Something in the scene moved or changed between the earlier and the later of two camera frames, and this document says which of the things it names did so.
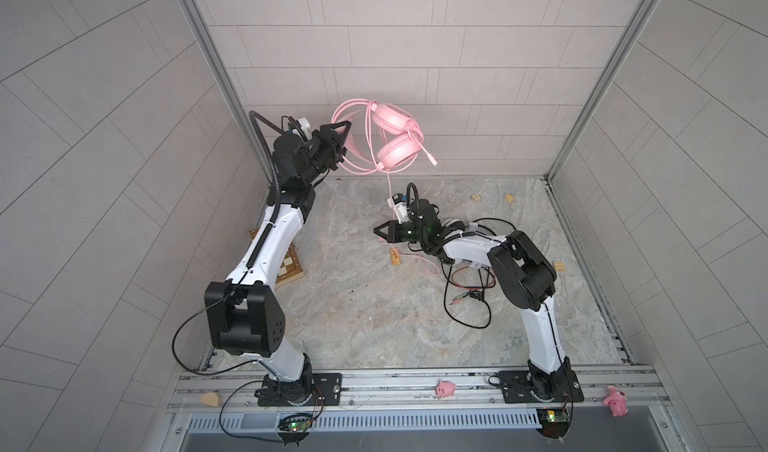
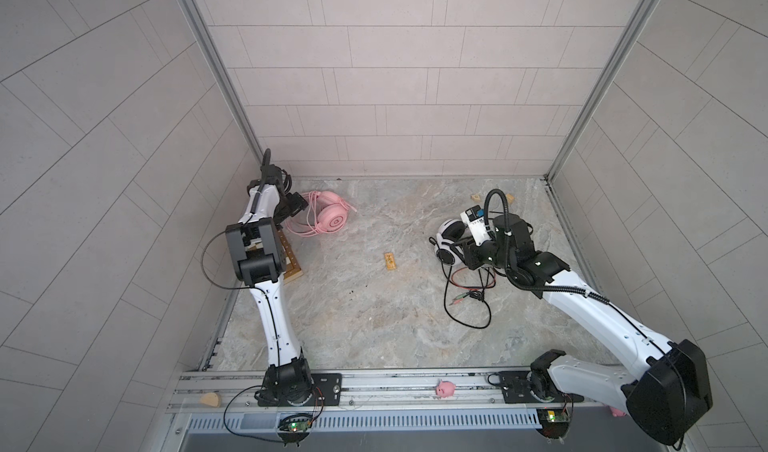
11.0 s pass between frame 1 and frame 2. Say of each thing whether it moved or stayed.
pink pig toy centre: stayed
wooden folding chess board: stayed
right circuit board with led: stayed
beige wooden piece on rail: stayed
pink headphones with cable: moved
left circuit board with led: stayed
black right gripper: moved
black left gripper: moved
